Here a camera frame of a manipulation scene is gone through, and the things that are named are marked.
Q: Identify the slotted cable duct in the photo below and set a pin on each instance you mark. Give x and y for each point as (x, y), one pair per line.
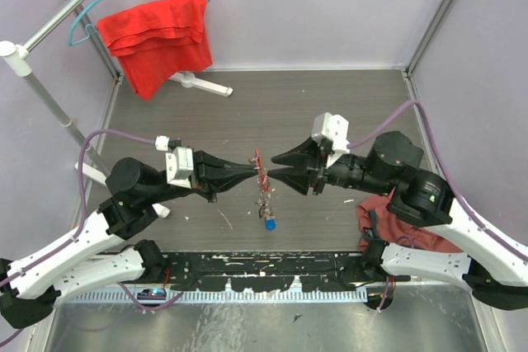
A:
(295, 295)

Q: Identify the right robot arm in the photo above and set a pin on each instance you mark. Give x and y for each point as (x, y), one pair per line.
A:
(488, 263)

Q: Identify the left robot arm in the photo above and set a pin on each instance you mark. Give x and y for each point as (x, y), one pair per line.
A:
(33, 286)

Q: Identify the crumpled maroon shirt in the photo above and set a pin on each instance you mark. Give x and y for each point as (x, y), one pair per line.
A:
(376, 222)

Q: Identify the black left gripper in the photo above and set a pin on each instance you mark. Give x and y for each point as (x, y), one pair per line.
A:
(210, 175)

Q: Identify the metal key organizer red handle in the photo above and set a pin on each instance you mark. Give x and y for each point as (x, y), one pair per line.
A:
(264, 200)

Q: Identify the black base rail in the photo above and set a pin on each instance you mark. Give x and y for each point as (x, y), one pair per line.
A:
(265, 271)

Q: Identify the red cloth on hanger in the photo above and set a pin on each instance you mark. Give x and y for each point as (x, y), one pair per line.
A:
(155, 40)

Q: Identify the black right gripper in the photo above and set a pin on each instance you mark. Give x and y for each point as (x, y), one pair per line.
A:
(307, 162)

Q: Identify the white clothes rack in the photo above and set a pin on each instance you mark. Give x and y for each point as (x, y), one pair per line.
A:
(38, 181)

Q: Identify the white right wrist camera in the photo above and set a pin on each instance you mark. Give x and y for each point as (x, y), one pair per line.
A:
(330, 133)

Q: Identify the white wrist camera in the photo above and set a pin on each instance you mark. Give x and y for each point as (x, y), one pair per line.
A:
(330, 133)
(179, 162)

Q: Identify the blue key tag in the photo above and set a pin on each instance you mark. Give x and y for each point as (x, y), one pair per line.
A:
(270, 224)

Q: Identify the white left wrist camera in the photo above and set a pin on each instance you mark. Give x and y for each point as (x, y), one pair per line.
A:
(179, 162)

